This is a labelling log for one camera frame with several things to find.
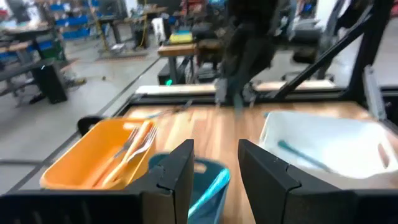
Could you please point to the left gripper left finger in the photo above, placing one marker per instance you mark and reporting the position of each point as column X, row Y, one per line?
column 174, row 193

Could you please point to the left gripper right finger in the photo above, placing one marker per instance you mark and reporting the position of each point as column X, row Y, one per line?
column 273, row 199

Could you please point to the teal plastic bin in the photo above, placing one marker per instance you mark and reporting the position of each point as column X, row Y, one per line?
column 199, row 193

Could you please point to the light teal utensil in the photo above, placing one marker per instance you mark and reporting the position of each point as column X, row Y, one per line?
column 214, row 186

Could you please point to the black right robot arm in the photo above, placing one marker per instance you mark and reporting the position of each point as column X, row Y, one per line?
column 252, row 37

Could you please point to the wooden workbench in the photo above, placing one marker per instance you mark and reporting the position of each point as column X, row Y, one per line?
column 177, row 49

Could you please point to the black device with green light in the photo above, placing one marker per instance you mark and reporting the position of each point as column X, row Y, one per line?
column 164, row 74

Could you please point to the yellow box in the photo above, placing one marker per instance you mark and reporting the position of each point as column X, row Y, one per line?
column 180, row 38

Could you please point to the white plastic bin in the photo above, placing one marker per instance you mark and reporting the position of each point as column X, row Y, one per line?
column 326, row 137

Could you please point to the orange plastic bin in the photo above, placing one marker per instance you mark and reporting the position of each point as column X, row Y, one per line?
column 77, row 161

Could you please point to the black cabinet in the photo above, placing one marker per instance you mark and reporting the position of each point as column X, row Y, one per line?
column 49, row 84

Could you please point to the shelf with blue bins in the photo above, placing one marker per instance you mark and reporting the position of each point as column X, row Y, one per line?
column 74, row 21

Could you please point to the black frame bracket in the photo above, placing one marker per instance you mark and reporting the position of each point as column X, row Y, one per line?
column 85, row 123

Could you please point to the black aluminium table frame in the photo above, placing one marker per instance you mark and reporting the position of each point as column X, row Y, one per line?
column 367, row 62

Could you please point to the silver metal bracket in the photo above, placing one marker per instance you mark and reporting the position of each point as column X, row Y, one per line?
column 374, row 93

